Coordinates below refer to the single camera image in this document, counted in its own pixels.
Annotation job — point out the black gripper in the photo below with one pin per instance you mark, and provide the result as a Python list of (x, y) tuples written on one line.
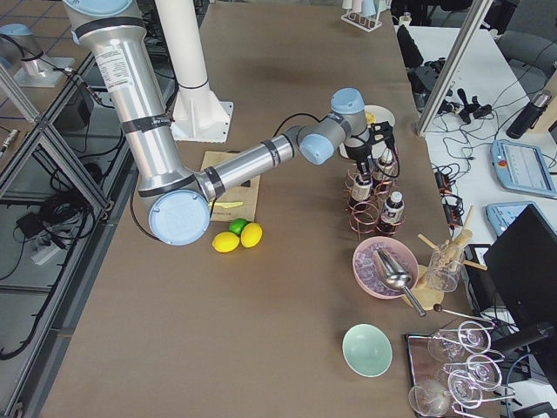
[(359, 153)]

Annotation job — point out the tea bottle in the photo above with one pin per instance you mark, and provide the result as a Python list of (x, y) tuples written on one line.
[(361, 186), (392, 212), (385, 167)]

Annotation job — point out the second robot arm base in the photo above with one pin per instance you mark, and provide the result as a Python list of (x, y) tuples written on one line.
[(37, 69)]

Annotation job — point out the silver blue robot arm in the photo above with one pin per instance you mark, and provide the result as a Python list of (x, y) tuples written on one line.
[(178, 199)]

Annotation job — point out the tea bottle back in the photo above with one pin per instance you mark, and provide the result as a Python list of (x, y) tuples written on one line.
[(385, 167)]

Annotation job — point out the cream rabbit tray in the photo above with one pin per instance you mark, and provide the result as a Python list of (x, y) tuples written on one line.
[(381, 115)]

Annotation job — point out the tea bottle front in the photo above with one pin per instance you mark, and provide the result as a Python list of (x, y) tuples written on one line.
[(392, 212)]

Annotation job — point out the dark rectangular glass tray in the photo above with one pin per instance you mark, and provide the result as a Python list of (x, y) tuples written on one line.
[(429, 395)]

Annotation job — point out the wooden cutting board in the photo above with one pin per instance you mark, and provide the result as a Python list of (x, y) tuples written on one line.
[(247, 192)]

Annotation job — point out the pink bowl with ice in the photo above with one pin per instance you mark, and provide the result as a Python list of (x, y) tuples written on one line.
[(366, 273)]

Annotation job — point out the metal ice scoop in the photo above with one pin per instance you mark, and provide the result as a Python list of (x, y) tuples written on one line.
[(393, 275)]

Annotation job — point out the yellow lemon right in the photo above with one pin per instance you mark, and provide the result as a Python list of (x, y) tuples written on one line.
[(251, 235)]

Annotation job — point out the yellow lemon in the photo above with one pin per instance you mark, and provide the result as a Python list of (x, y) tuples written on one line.
[(251, 235), (225, 242)]

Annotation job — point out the wooden mug tree stand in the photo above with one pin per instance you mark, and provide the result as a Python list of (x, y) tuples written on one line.
[(460, 242)]

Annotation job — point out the clear glass mug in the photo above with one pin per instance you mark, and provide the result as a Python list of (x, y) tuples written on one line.
[(443, 272)]

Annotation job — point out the yellow plastic knife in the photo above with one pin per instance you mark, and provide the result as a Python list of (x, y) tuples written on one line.
[(226, 205)]

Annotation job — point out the green lime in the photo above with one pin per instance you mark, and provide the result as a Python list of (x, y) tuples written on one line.
[(237, 226)]

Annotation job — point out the blue teach pendant lower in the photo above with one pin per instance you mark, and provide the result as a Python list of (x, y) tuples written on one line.
[(501, 215)]

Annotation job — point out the blue teach pendant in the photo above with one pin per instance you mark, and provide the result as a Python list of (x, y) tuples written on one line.
[(501, 215), (521, 168)]

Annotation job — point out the yellow lemon left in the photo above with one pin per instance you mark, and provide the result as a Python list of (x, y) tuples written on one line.
[(225, 242)]

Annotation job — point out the blue teach pendant upper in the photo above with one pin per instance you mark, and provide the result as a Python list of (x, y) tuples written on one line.
[(521, 168)]

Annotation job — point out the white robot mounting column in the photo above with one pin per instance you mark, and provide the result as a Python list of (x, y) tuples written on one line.
[(198, 115)]

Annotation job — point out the black thermos bottle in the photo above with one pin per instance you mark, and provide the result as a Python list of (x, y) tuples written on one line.
[(529, 114)]

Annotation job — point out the mint green bowl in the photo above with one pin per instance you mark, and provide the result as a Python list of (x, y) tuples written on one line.
[(367, 350)]

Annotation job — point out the black computer monitor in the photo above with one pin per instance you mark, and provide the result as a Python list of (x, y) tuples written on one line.
[(522, 266)]

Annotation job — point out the wine glass holder rack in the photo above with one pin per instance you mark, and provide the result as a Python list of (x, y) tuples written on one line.
[(469, 365)]

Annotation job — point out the copper wire bottle rack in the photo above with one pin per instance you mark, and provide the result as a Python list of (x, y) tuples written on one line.
[(364, 216)]

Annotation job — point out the white wire cup rack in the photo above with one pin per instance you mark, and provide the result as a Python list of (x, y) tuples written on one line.
[(364, 14)]

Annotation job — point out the aluminium frame post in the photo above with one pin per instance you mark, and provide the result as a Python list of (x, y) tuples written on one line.
[(471, 24)]

